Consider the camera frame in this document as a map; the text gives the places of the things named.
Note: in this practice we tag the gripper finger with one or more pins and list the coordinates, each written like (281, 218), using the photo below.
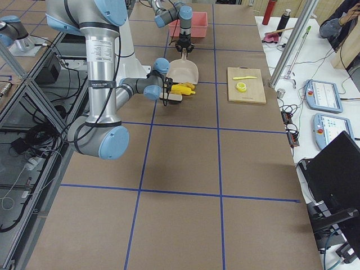
(178, 48)
(190, 48)

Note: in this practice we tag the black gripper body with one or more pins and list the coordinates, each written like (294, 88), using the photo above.
(167, 89)
(184, 39)

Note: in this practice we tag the beige hand brush black bristles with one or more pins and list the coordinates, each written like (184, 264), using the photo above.
(171, 97)

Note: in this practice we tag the beige plastic dustpan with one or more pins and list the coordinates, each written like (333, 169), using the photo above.
(183, 70)

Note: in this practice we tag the yellow toy corn cob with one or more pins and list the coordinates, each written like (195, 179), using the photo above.
(182, 90)

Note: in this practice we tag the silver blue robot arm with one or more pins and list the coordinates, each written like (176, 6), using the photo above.
(101, 133)
(182, 15)

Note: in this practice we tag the pink plastic bin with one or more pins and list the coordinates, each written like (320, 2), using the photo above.
(199, 26)

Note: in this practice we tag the yellow toy lemon slices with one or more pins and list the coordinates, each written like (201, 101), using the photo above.
(241, 87)

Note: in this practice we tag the yellow plastic toy knife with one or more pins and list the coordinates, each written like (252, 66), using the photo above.
(244, 77)

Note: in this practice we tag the wooden cutting board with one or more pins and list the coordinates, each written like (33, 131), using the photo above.
(255, 93)

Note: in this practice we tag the maroon cloth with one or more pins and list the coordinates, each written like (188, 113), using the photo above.
(271, 38)

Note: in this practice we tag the red bottle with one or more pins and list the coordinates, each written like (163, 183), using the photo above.
(268, 11)

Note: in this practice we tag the black bottle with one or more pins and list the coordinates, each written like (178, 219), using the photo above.
(283, 21)

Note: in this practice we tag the wooden sticks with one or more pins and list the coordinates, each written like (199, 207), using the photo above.
(279, 31)

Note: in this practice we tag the black power strip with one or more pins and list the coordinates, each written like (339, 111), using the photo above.
(291, 129)

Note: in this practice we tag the far blue teach pendant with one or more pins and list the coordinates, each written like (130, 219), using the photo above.
(323, 96)

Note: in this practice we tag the blue teach pendant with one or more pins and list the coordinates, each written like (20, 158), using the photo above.
(327, 127)
(323, 96)

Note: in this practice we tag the seated person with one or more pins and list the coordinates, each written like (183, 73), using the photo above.
(340, 24)

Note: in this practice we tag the near blue teach pendant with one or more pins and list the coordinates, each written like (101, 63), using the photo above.
(327, 127)

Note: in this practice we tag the aluminium frame post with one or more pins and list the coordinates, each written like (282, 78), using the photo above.
(299, 29)

